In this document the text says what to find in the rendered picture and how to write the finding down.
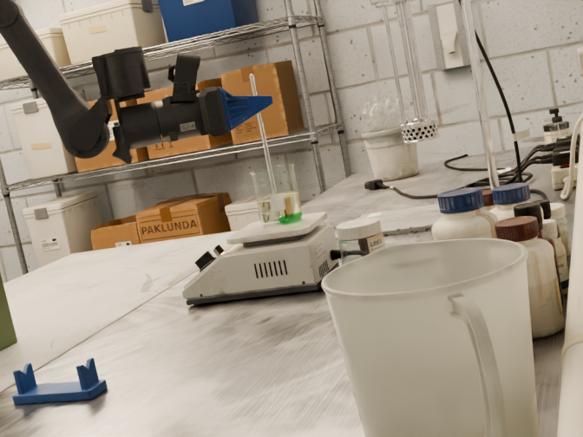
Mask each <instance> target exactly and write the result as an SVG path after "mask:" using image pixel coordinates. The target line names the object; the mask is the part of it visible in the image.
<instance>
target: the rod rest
mask: <svg viewBox="0 0 583 437"><path fill-rule="evenodd" d="M76 370H77V374H78V377H79V381H78V382H56V383H44V384H36V379H35V376H34V371H33V368H32V364H31V363H26V364H25V365H24V368H23V372H22V371H21V370H15V371H13V375H14V378H15V382H16V388H17V393H16V394H14V395H12V399H13V402H14V404H15V405H19V404H32V403H45V402H59V401H85V400H92V399H94V398H95V397H96V396H97V395H98V394H100V393H101V392H103V391H104V390H105V389H107V388H108V386H107V383H106V380H105V379H101V380H99V378H98V374H97V370H96V366H95V360H94V358H93V357H92V358H89V359H88V360H87V361H86V366H84V365H78V366H76Z"/></svg>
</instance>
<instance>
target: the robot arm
mask: <svg viewBox="0 0 583 437"><path fill-rule="evenodd" d="M0 34H1V35H2V37H3V39H4V40H5V41H6V42H7V44H8V45H9V47H10V49H11V50H12V52H13V53H14V55H15V56H16V58H17V60H18V61H19V62H20V63H21V65H22V66H23V68H24V70H25V71H26V73H27V74H28V76H29V78H30V79H31V80H32V81H33V83H34V84H35V86H36V88H37V89H38V91H39V92H40V94H41V95H42V97H43V99H44V100H45V101H46V103H47V105H48V108H49V111H50V113H51V116H52V119H53V122H54V123H55V126H56V130H57V132H58V133H59V135H60V138H61V140H62V143H63V145H64V146H65V148H66V150H67V151H68V152H69V153H70V154H72V155H73V156H75V157H77V158H81V159H91V158H93V157H95V156H97V155H98V154H100V153H101V152H103V151H104V150H105V149H106V147H107V146H108V143H109V139H110V132H109V128H108V123H109V120H110V118H111V115H112V113H113V109H112V104H111V100H113V99H114V102H115V109H116V113H117V117H118V121H119V126H115V127H112V129H113V134H114V137H115V144H116V149H115V151H114V152H113V153H112V156H113V157H116V158H118V159H120V160H123V161H124V162H125V163H126V164H128V165H129V164H131V162H132V158H133V156H132V155H131V153H130V149H135V148H139V147H147V146H152V145H156V144H160V143H162V141H163V143H165V142H169V141H171V142H172V141H177V140H182V139H186V138H191V137H195V136H200V135H201V136H202V135H207V134H210V135H212V136H214V137H216V136H221V135H224V134H226V133H227V132H230V131H232V130H233V129H234V128H236V127H237V126H238V125H240V124H242V123H243V122H245V121H247V120H248V119H250V118H251V117H253V116H254V115H255V114H257V113H259V112H260V111H262V110H263V109H265V108H267V107H269V106H270V105H272V104H273V101H272V97H271V96H270V95H231V94H229V93H228V92H227V91H225V90H224V89H223V88H221V87H210V88H203V90H202V91H200V90H199V89H198V90H195V87H196V80H197V72H198V69H199V66H200V56H198V55H187V54H180V53H177V58H176V65H175V66H172V67H170V68H169V69H168V77H167V79H168V80H169V81H171V82H173V83H174V89H173V95H172V96H168V95H164V97H165V98H164V99H162V100H158V101H154V102H153V101H150V102H145V103H141V104H136V105H132V106H127V107H123V108H121V107H120V103H119V102H123V101H132V100H136V99H140V98H145V94H144V93H145V91H144V89H147V88H151V86H150V81H149V78H148V73H147V66H146V62H145V58H144V54H143V49H142V46H137V47H134V46H133V47H130V48H125V49H115V50H114V52H111V53H107V54H103V55H98V56H93V57H92V58H91V60H92V64H93V67H94V70H95V72H96V76H97V80H98V84H99V88H100V92H101V96H102V97H100V99H99V100H98V101H95V104H94V106H93V107H90V106H89V104H88V103H87V102H86V101H85V100H83V98H81V96H80V95H79V94H77V93H76V91H75V90H74V89H72V87H71V86H70V83H69V82H68V81H67V79H66V78H65V76H64V75H63V73H62V71H61V70H60V69H59V68H58V66H57V65H56V63H55V61H54V60H53V58H52V56H51V55H50V53H49V52H48V50H47V49H46V48H45V46H44V45H43V43H42V41H41V40H40V38H39V37H38V35H37V34H36V32H35V31H34V30H33V28H32V27H31V25H30V24H29V21H28V19H27V18H26V17H25V15H24V13H23V9H22V7H21V6H20V5H19V4H18V3H16V2H14V1H12V0H0ZM154 104H155V107H154ZM161 136H162V139H161Z"/></svg>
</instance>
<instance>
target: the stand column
mask: <svg viewBox="0 0 583 437"><path fill-rule="evenodd" d="M461 6H462V15H463V21H464V26H465V32H466V37H467V43H468V52H469V58H470V64H471V69H472V75H473V80H474V85H475V96H476V101H477V107H478V112H479V118H480V123H481V133H482V138H483V145H484V150H485V155H486V161H487V166H488V176H489V182H490V187H491V190H492V189H493V188H495V187H497V186H500V185H499V180H498V173H497V168H496V163H495V152H494V147H493V141H492V136H491V130H490V125H489V119H488V109H487V103H486V98H485V93H484V87H483V81H482V76H481V65H480V60H479V55H478V49H477V43H476V38H475V28H474V22H473V17H472V11H471V6H470V0H461Z"/></svg>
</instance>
